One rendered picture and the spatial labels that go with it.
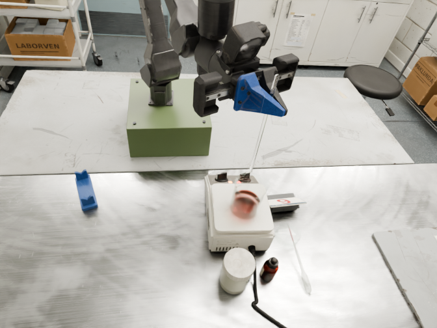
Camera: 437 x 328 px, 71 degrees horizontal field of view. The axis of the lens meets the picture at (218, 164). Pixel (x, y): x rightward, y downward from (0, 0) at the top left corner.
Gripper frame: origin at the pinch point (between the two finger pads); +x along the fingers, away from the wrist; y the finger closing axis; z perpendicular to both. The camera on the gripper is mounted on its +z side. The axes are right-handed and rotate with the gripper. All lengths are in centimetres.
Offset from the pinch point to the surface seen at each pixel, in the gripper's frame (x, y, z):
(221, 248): 3.3, -6.5, -32.3
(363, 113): -16, 68, -35
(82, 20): -303, 42, -105
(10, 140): -52, -37, -34
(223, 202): -2.7, -2.8, -25.8
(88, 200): -21.2, -25.6, -31.9
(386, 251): 22.1, 26.0, -34.0
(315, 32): -157, 215, -84
